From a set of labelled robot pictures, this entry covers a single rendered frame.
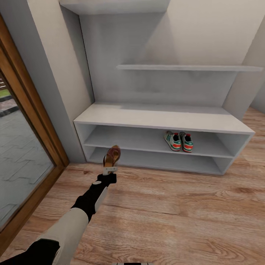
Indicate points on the door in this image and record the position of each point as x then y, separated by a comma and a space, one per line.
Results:
32, 157

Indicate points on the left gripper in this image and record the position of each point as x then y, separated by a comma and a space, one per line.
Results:
111, 178

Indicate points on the sandal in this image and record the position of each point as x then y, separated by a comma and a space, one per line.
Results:
112, 156

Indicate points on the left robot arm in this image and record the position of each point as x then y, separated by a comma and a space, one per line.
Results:
57, 245

